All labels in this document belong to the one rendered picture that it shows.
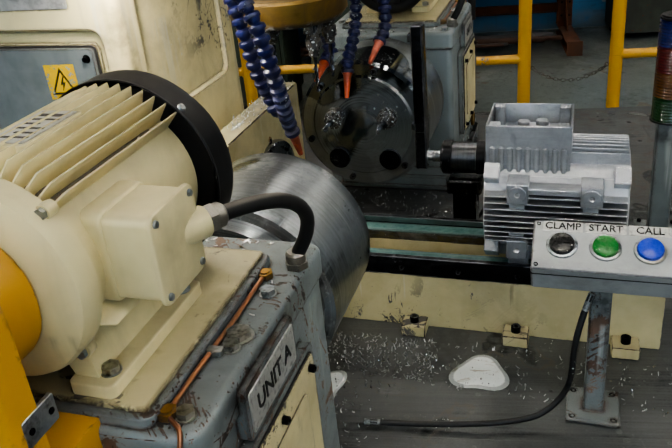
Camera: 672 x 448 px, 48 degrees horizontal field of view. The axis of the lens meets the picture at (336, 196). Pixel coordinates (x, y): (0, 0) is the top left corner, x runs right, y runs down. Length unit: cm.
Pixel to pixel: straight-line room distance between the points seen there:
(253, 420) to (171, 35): 74
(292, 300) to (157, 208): 22
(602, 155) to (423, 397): 43
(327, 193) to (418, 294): 34
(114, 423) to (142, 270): 12
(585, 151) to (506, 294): 25
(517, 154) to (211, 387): 64
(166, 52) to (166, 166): 58
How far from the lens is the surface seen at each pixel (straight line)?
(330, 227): 91
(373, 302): 125
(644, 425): 111
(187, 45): 127
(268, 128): 125
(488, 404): 111
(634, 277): 94
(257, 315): 68
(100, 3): 110
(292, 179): 94
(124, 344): 63
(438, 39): 157
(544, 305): 120
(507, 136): 110
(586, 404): 110
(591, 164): 112
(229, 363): 63
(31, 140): 58
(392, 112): 138
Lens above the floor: 154
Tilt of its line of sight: 26 degrees down
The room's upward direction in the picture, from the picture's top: 6 degrees counter-clockwise
